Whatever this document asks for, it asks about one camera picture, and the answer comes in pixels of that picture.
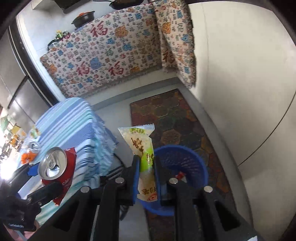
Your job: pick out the person's left hand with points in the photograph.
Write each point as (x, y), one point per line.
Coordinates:
(22, 235)

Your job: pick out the blue striped tablecloth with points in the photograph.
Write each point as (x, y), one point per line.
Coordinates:
(73, 124)

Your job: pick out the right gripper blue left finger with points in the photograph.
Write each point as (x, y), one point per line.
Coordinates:
(93, 214)

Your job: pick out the black cooking pot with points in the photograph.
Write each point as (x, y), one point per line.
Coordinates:
(83, 19)

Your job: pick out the orange white candy wrapper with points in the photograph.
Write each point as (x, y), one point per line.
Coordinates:
(28, 157)

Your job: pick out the grey refrigerator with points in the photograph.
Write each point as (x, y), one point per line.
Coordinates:
(22, 93)

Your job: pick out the blue plastic trash basket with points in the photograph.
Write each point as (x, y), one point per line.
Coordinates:
(182, 159)

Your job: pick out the yellow green snack packet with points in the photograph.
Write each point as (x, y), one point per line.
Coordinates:
(139, 140)

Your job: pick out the dark hexagon floor mat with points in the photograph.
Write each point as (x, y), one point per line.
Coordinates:
(176, 124)

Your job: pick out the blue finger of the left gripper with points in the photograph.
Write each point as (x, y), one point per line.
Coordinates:
(45, 194)
(22, 175)

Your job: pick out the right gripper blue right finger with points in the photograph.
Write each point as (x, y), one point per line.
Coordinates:
(200, 214)

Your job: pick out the red soda can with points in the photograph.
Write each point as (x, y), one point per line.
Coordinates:
(58, 165)

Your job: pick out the patterned fabric side cover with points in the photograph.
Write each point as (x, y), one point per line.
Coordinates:
(176, 39)

